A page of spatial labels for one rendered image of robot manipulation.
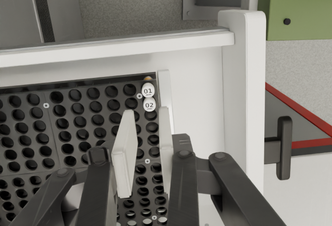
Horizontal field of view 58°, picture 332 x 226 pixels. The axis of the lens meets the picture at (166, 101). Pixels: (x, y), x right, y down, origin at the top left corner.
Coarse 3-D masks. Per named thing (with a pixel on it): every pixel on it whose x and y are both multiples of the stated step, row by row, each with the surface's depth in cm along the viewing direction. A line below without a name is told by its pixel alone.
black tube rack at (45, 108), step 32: (0, 96) 29; (32, 96) 32; (64, 96) 29; (96, 96) 33; (128, 96) 30; (0, 128) 34; (32, 128) 30; (64, 128) 31; (96, 128) 31; (0, 160) 31; (32, 160) 35; (64, 160) 32; (0, 192) 33; (32, 192) 33; (0, 224) 34
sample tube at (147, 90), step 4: (148, 76) 32; (144, 84) 29; (148, 84) 29; (152, 84) 29; (144, 88) 28; (148, 88) 28; (152, 88) 28; (144, 92) 29; (148, 92) 29; (152, 92) 29; (144, 96) 29; (148, 96) 29
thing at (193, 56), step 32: (160, 32) 33; (192, 32) 31; (224, 32) 30; (0, 64) 29; (32, 64) 29; (64, 64) 35; (96, 64) 35; (128, 64) 35; (160, 64) 35; (192, 64) 36; (192, 96) 37; (192, 128) 38; (128, 224) 40
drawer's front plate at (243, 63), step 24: (240, 24) 27; (264, 24) 26; (240, 48) 28; (264, 48) 26; (240, 72) 29; (264, 72) 27; (240, 96) 30; (264, 96) 28; (240, 120) 30; (240, 144) 31
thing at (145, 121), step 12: (156, 84) 30; (156, 96) 30; (156, 108) 30; (144, 120) 31; (156, 120) 31; (144, 132) 31; (156, 132) 31; (156, 144) 32; (156, 156) 32; (156, 192) 34; (156, 204) 34; (156, 216) 34
